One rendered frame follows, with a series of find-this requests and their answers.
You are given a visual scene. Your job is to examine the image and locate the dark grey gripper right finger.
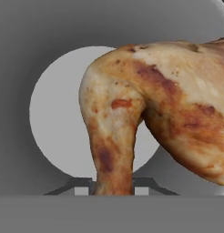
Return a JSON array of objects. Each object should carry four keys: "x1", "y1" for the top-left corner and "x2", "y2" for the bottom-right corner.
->
[{"x1": 131, "y1": 177, "x2": 180, "y2": 197}]

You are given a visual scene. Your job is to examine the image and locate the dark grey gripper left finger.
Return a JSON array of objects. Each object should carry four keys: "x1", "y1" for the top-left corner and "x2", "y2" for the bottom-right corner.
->
[{"x1": 43, "y1": 177, "x2": 97, "y2": 197}]

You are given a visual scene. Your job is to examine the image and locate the brown roast chicken piece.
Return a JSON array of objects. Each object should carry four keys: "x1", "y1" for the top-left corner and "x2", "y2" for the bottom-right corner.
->
[{"x1": 78, "y1": 37, "x2": 224, "y2": 197}]

